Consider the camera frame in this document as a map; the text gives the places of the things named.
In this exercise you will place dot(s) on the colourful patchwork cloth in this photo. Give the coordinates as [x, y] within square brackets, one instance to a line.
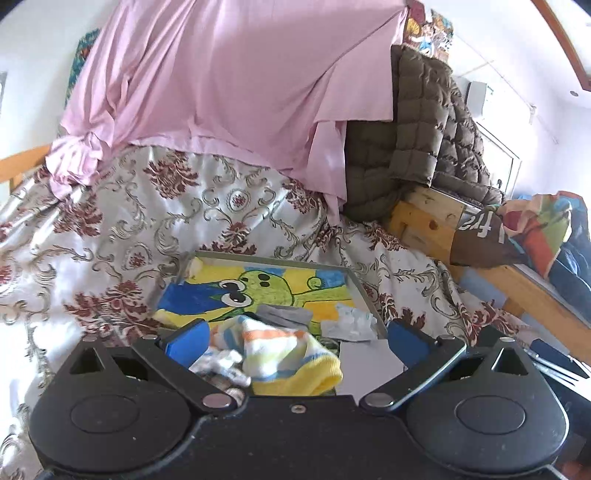
[552, 231]

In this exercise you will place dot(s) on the wooden bunk frame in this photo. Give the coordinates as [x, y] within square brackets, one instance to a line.
[426, 219]

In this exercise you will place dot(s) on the teal wall picture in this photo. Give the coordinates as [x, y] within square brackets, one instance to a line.
[82, 51]

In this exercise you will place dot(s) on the brown printed cloth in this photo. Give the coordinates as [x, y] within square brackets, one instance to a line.
[482, 242]

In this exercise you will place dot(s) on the cartoon printed tray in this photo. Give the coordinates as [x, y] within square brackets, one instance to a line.
[215, 286]

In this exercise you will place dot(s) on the pink hanging sheet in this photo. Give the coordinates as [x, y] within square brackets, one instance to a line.
[268, 83]

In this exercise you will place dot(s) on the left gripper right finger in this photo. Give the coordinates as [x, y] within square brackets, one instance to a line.
[427, 361]

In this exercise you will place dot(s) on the colourful wall poster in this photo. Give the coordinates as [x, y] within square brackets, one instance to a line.
[428, 32]

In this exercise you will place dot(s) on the striped yellow sock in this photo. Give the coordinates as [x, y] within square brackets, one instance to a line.
[279, 361]

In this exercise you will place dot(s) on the floral satin bedspread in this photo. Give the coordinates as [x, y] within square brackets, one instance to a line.
[95, 263]

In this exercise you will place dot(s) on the grey face mask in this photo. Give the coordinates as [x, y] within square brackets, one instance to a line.
[290, 317]

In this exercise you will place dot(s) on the brown quilted jacket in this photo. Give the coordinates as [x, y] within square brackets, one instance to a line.
[432, 141]

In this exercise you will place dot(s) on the white small sock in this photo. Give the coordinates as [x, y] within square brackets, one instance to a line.
[225, 363]

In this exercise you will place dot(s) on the white air conditioner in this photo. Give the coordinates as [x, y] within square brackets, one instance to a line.
[502, 162]

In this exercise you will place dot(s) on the wooden bed rail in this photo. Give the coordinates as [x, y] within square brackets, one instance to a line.
[13, 168]

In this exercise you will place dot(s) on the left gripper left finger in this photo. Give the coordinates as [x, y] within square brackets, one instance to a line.
[170, 357]

